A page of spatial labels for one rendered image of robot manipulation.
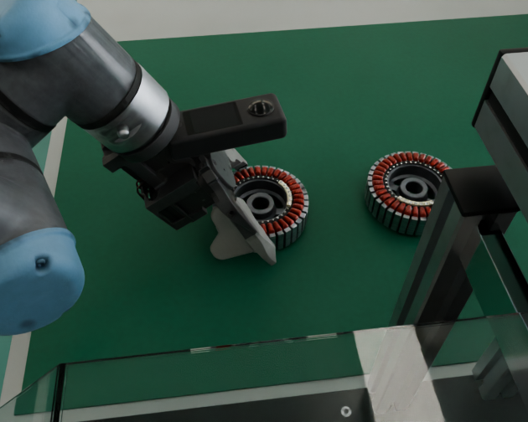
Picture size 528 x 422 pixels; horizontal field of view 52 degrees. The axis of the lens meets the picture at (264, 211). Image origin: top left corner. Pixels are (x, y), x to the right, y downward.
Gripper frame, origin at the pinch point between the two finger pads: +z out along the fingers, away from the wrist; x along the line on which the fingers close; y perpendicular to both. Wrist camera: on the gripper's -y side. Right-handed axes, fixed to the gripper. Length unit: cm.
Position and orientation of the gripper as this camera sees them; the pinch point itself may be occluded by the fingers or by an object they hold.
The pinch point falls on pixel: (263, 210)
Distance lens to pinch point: 64.9
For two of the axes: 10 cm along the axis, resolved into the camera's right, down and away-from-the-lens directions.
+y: -8.4, 4.9, 2.5
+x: 2.5, 7.4, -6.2
